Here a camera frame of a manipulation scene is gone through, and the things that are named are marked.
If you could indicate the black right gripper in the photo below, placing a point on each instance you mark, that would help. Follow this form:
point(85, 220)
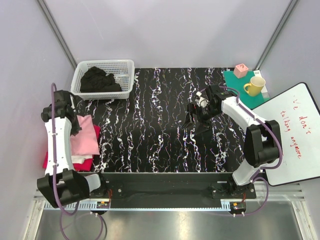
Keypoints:
point(203, 126)

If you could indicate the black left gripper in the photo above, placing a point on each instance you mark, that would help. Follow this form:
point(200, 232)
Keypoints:
point(74, 129)

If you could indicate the pink t shirt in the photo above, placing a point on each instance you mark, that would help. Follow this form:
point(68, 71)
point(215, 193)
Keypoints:
point(86, 141)

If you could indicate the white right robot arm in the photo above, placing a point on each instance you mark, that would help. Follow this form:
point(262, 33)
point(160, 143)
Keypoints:
point(262, 144)

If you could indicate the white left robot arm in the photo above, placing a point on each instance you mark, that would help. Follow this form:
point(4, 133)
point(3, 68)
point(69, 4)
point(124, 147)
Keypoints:
point(61, 184)

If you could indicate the black t shirt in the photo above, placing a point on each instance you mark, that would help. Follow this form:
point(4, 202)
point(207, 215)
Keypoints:
point(96, 80)

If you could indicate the white plastic basket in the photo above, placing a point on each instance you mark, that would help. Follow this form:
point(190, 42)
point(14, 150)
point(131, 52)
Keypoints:
point(122, 69)

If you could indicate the white folded t shirt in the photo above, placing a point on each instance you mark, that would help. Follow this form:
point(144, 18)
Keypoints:
point(80, 159)

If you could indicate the green cutting mat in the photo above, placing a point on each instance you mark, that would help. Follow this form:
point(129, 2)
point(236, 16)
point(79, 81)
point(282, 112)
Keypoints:
point(251, 102)

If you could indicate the magenta folded t shirt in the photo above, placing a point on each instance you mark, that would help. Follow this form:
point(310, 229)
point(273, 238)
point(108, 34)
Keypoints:
point(86, 166)

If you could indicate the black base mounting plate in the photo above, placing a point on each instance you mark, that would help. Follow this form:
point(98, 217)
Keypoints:
point(207, 177)

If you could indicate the pink cube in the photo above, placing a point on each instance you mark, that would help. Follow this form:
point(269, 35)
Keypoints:
point(240, 70)

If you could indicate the yellow mug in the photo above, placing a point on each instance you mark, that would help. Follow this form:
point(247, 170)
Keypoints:
point(255, 85)

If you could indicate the white whiteboard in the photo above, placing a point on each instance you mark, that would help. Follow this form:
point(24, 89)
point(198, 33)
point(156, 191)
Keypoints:
point(299, 119)

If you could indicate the white slotted cable duct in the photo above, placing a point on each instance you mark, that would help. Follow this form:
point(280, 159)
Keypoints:
point(117, 205)

